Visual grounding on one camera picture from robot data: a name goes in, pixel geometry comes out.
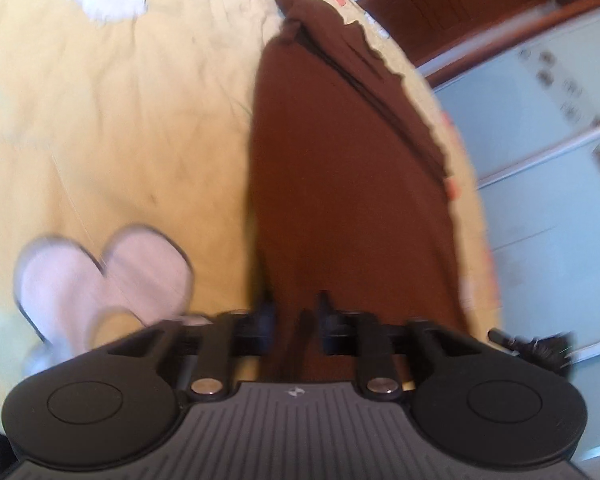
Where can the yellow printed quilt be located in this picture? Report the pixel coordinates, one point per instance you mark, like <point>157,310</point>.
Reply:
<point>105,125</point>

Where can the brown knitted sweater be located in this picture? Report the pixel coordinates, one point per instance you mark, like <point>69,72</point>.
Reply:
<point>350,185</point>

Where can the brown wooden door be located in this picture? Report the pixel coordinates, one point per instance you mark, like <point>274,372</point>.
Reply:
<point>460,5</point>

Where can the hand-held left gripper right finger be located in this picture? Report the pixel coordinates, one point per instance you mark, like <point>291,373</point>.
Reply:
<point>326,327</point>

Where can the frosted glass wardrobe door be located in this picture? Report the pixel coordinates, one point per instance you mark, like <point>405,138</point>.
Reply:
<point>545,185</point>

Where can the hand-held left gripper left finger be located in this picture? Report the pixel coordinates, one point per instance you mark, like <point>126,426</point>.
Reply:
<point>266,322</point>

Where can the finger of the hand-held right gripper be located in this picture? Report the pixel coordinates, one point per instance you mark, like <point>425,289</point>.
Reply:
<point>515,341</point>

